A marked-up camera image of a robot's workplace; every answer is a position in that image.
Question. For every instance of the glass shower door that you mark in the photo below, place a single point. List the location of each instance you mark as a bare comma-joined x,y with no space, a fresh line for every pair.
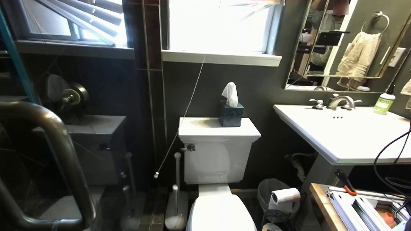
17,55

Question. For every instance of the dark teal tissue box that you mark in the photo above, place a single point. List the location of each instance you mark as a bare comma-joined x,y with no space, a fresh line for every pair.
231,115

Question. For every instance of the black mesh trash can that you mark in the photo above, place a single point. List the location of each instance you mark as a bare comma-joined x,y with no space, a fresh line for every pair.
267,192

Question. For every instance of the grey sink supply pipe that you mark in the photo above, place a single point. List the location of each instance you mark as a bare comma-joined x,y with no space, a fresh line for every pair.
297,164

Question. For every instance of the wall mirror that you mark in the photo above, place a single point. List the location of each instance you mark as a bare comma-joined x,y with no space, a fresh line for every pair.
308,64

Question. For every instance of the bronze shower valve knob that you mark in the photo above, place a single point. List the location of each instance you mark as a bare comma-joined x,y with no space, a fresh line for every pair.
76,96

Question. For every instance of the white tissue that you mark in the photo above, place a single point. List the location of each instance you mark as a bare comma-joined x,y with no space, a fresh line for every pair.
231,91

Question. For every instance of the white pedestal sink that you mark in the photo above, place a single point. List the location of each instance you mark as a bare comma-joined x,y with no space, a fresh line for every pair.
342,132

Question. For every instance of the chrome faucet spout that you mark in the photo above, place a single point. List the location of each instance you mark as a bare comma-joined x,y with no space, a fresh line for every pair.
340,101

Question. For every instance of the white toilet brush set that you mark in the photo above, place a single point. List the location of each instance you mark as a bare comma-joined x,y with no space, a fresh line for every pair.
176,209

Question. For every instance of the small white container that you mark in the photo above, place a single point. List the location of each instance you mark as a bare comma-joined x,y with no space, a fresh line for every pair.
406,87

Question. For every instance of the green soap bottle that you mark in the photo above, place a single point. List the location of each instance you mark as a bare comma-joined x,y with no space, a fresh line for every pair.
384,103

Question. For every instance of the aluminium frame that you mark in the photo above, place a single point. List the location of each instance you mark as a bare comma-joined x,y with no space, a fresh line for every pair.
355,209

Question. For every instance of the chrome flush lever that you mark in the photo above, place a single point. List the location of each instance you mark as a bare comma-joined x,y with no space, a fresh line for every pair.
189,148

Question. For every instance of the white toilet paper roll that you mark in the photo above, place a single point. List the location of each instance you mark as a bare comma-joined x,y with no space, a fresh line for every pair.
270,227
285,199

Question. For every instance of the wooden board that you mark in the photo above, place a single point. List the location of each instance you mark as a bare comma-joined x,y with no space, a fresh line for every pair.
325,209

